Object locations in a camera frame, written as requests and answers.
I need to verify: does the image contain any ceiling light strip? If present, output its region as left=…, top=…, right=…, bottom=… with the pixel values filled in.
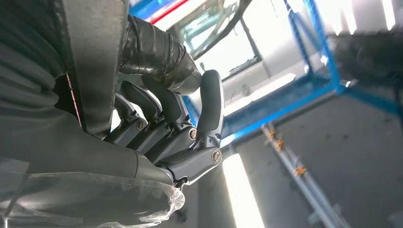
left=221, top=153, right=266, bottom=228

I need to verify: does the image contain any white car with red stripe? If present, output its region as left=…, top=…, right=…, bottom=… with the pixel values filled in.
left=148, top=0, right=316, bottom=119

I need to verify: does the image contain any grey ceiling pipe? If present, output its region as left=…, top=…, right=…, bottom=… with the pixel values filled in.
left=260, top=122, right=350, bottom=228

